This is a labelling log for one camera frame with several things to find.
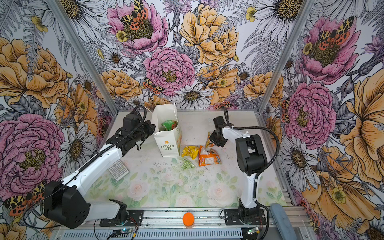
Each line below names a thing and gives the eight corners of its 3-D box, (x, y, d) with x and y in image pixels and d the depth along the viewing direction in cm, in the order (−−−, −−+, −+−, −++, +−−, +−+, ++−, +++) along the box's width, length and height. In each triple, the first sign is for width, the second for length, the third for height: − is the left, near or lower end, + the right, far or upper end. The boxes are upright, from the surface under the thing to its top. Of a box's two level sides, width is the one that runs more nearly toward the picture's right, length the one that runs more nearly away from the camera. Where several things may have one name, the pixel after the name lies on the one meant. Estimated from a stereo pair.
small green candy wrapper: (179, 166, 93) (178, 163, 90) (185, 160, 96) (184, 157, 93) (188, 174, 90) (188, 171, 87) (194, 167, 93) (194, 164, 90)
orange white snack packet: (198, 165, 94) (198, 161, 90) (198, 149, 101) (198, 145, 97) (220, 165, 94) (221, 161, 90) (218, 149, 101) (219, 145, 97)
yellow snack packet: (182, 156, 97) (181, 150, 91) (187, 148, 101) (186, 142, 95) (194, 162, 95) (194, 156, 89) (199, 154, 99) (199, 147, 92)
